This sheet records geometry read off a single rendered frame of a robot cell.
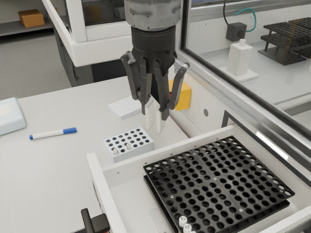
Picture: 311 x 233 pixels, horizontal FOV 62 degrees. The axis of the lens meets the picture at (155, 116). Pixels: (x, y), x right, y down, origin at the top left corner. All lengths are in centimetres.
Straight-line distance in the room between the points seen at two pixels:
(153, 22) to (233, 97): 28
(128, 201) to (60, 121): 45
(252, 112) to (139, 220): 31
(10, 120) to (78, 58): 40
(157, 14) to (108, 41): 76
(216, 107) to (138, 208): 31
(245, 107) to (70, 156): 49
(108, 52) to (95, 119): 38
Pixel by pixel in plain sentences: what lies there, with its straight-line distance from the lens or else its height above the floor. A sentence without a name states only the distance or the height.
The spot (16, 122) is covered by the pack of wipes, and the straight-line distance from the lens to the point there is 91.
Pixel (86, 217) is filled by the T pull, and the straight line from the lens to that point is 45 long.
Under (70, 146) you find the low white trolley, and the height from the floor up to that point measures 76.
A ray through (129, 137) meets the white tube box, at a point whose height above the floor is 79.
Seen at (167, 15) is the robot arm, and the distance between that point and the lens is 41.
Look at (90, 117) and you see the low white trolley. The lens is 90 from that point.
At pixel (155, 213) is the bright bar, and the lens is 52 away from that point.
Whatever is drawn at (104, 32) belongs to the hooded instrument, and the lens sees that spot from 113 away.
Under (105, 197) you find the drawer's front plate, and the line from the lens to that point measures 45.
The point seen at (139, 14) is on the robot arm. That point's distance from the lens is 41.
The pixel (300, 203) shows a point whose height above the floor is 85.
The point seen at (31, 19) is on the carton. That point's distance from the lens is 413.
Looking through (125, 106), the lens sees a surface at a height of 78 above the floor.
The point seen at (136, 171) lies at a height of 86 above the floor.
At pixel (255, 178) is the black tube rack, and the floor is 90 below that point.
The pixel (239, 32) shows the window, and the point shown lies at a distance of 59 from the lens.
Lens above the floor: 129
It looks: 37 degrees down
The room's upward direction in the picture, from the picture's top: straight up
